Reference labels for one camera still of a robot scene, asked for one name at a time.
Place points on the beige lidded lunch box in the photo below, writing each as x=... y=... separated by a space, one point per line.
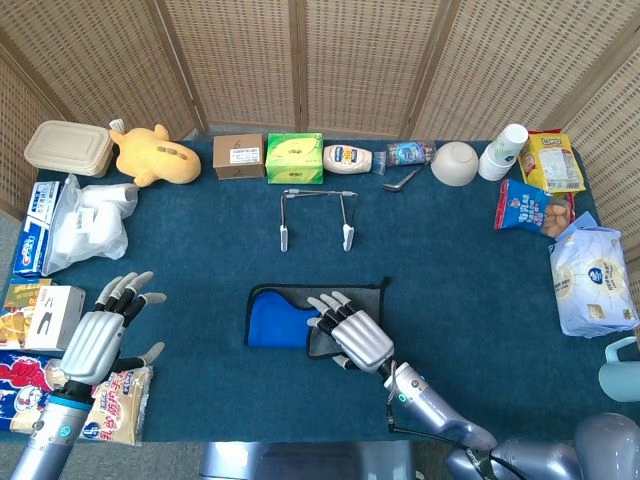
x=67 y=147

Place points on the teal carpet table cover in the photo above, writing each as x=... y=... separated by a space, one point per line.
x=200 y=240

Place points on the beige bowl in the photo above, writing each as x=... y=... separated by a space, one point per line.
x=455 y=162

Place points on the mayonnaise squeeze bottle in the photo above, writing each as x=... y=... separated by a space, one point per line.
x=347 y=159

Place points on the blue white toothpaste box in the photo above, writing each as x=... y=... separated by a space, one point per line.
x=32 y=240

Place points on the white box black print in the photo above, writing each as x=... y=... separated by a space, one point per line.
x=55 y=320

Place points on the beige noodle bag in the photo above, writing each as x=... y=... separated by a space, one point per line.
x=120 y=410

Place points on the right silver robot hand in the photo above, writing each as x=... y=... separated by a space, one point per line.
x=362 y=340

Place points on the blue cookie bag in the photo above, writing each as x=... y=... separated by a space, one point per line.
x=525 y=207

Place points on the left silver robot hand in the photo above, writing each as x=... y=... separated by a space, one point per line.
x=95 y=340

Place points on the pale blue tissue bag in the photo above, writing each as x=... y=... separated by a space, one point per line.
x=592 y=280

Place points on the green tissue pack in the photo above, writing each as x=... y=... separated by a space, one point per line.
x=294 y=160

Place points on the yellow plush toy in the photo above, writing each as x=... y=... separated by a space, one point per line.
x=155 y=160

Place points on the white plastic bag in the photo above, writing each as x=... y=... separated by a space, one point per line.
x=90 y=225

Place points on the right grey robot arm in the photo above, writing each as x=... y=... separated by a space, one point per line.
x=430 y=405

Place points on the dark metal ladle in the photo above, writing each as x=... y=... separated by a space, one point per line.
x=395 y=186

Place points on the small plastic packet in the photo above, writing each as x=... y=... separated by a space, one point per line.
x=407 y=153

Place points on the grey and blue cloth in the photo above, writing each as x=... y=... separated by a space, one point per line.
x=270 y=320

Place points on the stack of paper cups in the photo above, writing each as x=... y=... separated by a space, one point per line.
x=502 y=155

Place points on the woven folding screen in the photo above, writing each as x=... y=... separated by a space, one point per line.
x=240 y=60

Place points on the yellow snack box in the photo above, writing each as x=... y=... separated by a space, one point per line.
x=15 y=320

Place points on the yellow snack bag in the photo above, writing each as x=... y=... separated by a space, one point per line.
x=552 y=162

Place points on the light blue jug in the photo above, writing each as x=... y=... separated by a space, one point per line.
x=622 y=380

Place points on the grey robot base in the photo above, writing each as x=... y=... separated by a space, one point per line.
x=300 y=462

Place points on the brown cardboard box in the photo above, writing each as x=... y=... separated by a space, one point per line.
x=237 y=157

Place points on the red and blue snack bag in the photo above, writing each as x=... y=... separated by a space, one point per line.
x=20 y=380

